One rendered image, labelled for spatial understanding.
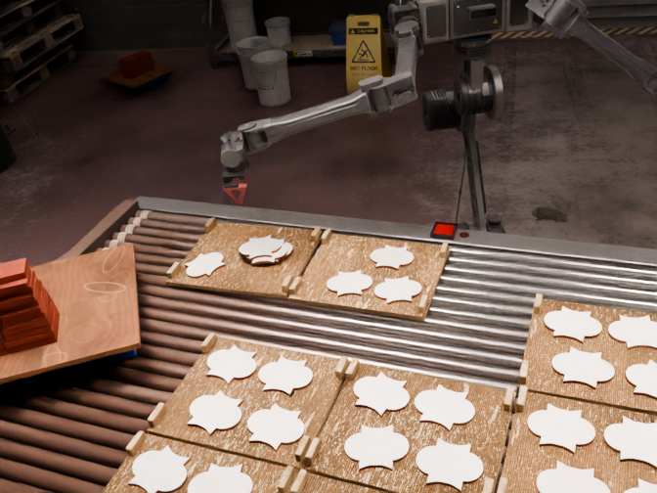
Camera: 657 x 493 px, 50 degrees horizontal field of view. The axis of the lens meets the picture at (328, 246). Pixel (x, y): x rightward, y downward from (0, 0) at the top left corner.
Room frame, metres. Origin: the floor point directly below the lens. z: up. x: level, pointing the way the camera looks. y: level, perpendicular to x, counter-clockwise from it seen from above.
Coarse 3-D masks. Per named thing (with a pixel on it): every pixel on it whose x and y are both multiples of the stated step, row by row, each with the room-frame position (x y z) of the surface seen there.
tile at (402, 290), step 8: (392, 280) 1.66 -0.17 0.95; (400, 280) 1.65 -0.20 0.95; (408, 280) 1.65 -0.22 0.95; (376, 288) 1.63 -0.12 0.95; (384, 288) 1.62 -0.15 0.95; (392, 288) 1.62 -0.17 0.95; (400, 288) 1.61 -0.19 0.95; (408, 288) 1.61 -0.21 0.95; (416, 288) 1.60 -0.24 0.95; (376, 296) 1.60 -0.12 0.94; (384, 296) 1.58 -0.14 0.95; (392, 296) 1.58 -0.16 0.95; (400, 296) 1.57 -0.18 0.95; (408, 296) 1.57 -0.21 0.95
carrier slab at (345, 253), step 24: (336, 240) 1.92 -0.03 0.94; (360, 240) 1.90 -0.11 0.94; (384, 240) 1.88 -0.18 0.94; (312, 264) 1.80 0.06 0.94; (336, 264) 1.79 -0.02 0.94; (360, 264) 1.77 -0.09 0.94; (432, 264) 1.72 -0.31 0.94; (312, 288) 1.68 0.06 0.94; (432, 288) 1.61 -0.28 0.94; (384, 312) 1.53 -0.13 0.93; (408, 312) 1.51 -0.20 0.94
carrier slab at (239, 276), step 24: (216, 240) 2.02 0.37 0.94; (240, 240) 2.00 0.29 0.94; (288, 240) 1.96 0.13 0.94; (240, 264) 1.86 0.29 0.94; (264, 264) 1.84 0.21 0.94; (288, 264) 1.82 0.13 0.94; (192, 288) 1.78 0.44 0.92; (216, 288) 1.75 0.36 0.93; (240, 288) 1.73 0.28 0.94; (264, 288) 1.71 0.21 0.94
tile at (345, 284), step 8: (352, 272) 1.72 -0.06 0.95; (360, 272) 1.71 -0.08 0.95; (328, 280) 1.70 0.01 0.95; (336, 280) 1.69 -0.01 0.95; (344, 280) 1.69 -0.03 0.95; (352, 280) 1.68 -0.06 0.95; (360, 280) 1.68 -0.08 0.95; (368, 280) 1.67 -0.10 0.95; (328, 288) 1.66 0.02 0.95; (336, 288) 1.65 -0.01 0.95; (344, 288) 1.65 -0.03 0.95; (352, 288) 1.64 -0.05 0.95; (360, 288) 1.64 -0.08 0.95; (368, 288) 1.64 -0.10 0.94
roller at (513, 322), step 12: (144, 264) 1.95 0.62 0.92; (432, 312) 1.53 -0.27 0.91; (444, 312) 1.52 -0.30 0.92; (456, 312) 1.51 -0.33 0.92; (468, 312) 1.50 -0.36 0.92; (480, 312) 1.49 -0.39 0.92; (492, 324) 1.45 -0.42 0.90; (504, 324) 1.44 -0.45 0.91; (516, 324) 1.43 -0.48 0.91; (528, 324) 1.42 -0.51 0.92
